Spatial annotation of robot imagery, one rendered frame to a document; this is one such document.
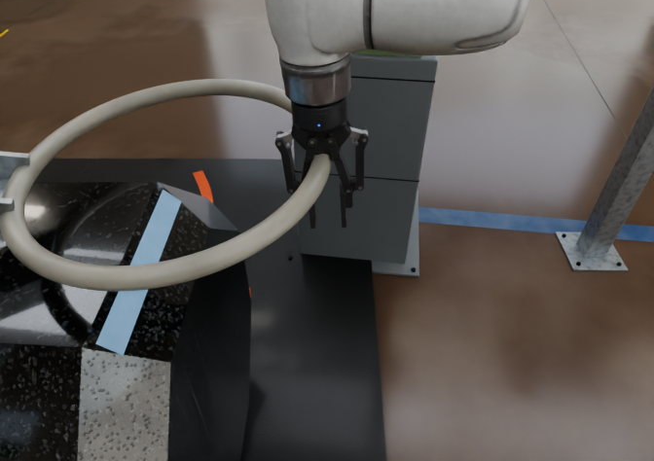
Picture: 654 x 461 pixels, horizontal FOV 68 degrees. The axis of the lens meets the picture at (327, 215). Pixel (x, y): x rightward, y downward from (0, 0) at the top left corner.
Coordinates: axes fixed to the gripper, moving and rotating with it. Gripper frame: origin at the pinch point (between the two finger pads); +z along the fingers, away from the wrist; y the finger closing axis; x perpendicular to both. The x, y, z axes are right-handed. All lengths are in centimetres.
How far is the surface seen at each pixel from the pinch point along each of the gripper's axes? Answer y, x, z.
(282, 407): 18, -6, 81
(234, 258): 10.4, 19.5, -9.5
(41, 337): 35.7, 24.5, -1.4
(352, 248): -4, -65, 77
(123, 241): 31.0, 7.3, -1.1
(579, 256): -89, -68, 88
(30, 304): 39.5, 19.4, -1.6
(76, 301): 33.6, 18.6, -1.3
